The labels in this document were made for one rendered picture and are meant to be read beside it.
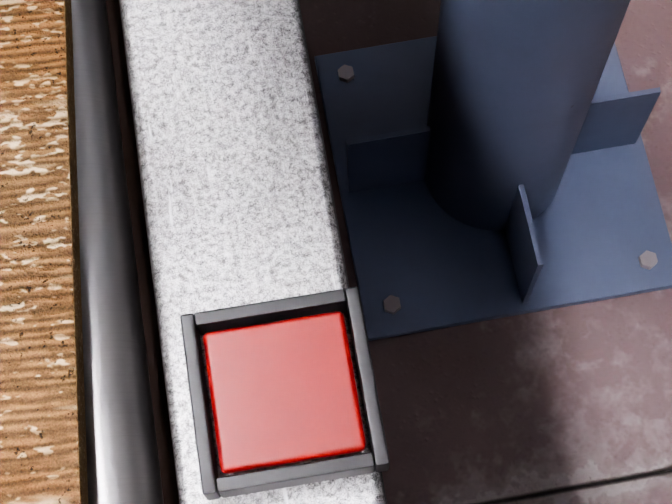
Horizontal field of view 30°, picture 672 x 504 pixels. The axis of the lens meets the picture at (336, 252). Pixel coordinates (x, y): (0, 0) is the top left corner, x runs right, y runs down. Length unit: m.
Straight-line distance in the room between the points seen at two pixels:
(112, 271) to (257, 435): 0.10
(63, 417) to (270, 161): 0.15
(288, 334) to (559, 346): 1.00
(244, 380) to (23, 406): 0.09
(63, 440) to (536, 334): 1.04
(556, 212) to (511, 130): 0.30
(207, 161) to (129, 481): 0.15
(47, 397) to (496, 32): 0.68
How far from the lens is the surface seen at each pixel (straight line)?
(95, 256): 0.56
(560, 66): 1.15
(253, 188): 0.56
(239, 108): 0.58
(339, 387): 0.52
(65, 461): 0.52
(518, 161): 1.34
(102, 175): 0.57
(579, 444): 1.48
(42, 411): 0.53
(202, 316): 0.53
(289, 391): 0.52
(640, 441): 1.49
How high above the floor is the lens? 1.43
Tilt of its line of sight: 70 degrees down
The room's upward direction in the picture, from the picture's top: 3 degrees counter-clockwise
